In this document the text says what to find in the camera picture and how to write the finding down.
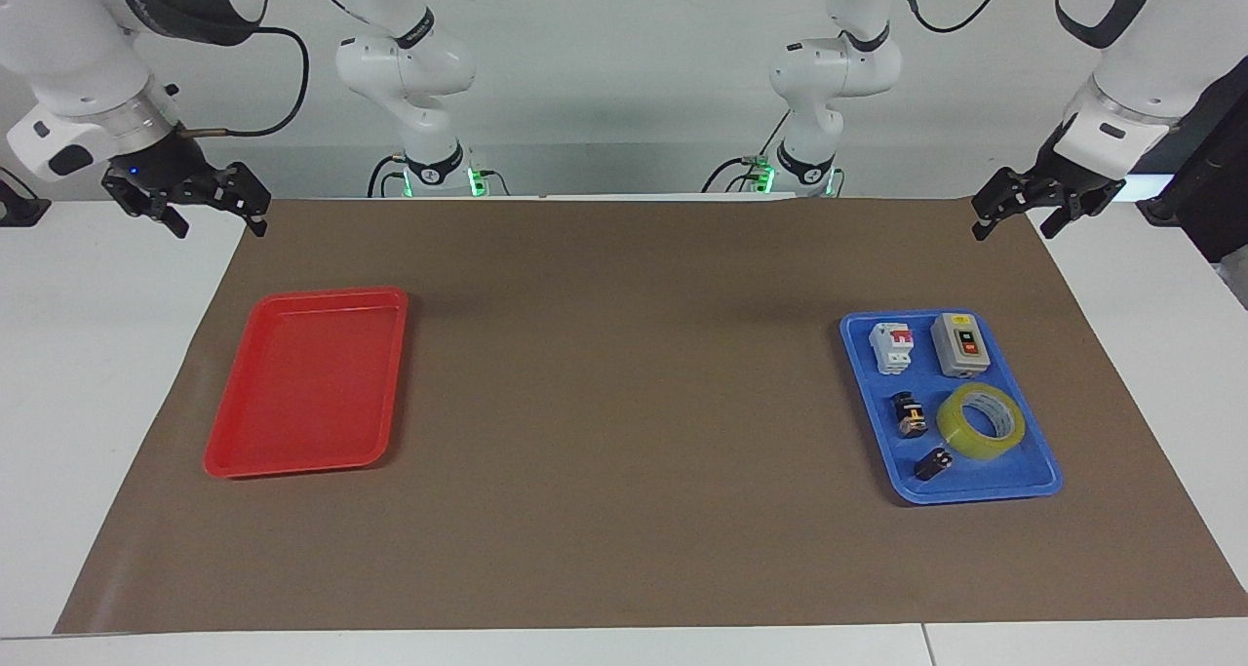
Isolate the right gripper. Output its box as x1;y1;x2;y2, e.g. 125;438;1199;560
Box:
100;126;273;240

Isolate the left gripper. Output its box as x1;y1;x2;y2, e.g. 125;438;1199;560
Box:
970;128;1128;242

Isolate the yellow clear tape roll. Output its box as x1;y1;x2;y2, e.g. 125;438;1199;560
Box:
936;382;1028;463

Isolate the black stand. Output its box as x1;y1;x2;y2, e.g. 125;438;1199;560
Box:
1136;57;1248;263
0;167;52;228

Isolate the red plastic tray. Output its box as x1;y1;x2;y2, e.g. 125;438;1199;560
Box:
203;286;410;479

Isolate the white circuit breaker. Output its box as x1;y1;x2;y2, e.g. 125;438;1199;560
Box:
870;321;918;376

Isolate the small black orange connector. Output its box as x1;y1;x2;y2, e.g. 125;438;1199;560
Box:
891;390;930;441

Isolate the blue plastic tray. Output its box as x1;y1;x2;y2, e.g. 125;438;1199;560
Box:
838;308;1064;506

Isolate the grey switch box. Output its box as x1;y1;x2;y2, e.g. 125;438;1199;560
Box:
929;312;996;380

